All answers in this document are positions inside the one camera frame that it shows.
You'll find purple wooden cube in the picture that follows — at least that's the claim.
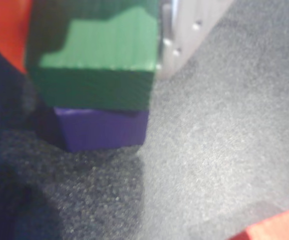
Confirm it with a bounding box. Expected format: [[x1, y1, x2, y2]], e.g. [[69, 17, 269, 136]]
[[53, 106, 150, 154]]

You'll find black felt mat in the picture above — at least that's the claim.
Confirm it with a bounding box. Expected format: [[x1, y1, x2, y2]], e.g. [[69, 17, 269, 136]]
[[0, 0, 289, 240]]

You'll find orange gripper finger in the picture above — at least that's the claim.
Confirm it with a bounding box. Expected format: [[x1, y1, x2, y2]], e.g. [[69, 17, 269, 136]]
[[0, 0, 33, 75]]

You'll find red wooden cube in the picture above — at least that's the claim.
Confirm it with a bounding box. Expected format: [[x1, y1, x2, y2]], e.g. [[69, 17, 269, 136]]
[[226, 203, 289, 240]]

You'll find green wooden cube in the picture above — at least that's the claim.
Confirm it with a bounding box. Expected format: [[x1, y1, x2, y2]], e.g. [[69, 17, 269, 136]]
[[26, 0, 160, 112]]

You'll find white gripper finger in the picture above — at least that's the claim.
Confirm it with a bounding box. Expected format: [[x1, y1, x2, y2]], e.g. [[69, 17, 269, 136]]
[[156, 0, 235, 81]]

